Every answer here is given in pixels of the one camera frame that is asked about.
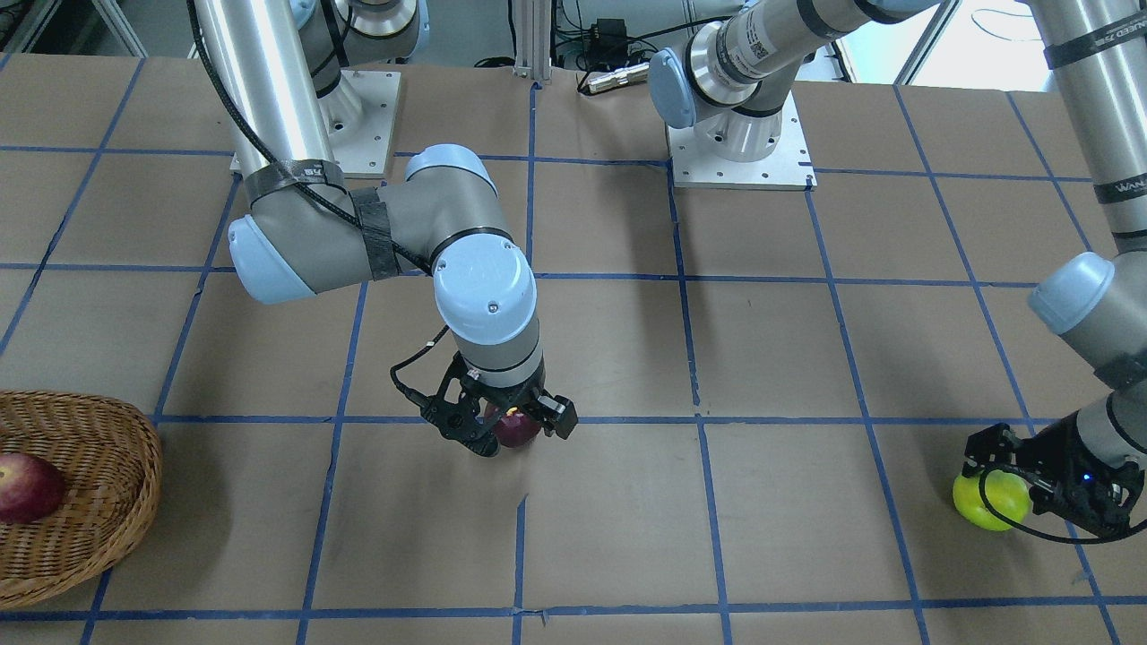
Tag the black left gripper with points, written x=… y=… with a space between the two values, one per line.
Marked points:
x=1069 y=445

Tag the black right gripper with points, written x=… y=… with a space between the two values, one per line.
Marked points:
x=504 y=396

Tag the dark red apple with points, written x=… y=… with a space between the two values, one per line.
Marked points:
x=511 y=427

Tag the green apple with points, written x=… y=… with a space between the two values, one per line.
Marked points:
x=1004 y=494

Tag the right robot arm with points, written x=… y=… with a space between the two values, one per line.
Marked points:
x=307 y=232

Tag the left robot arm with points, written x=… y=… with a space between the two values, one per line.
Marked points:
x=1094 y=51

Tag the woven wicker basket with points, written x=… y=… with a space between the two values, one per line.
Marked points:
x=109 y=454

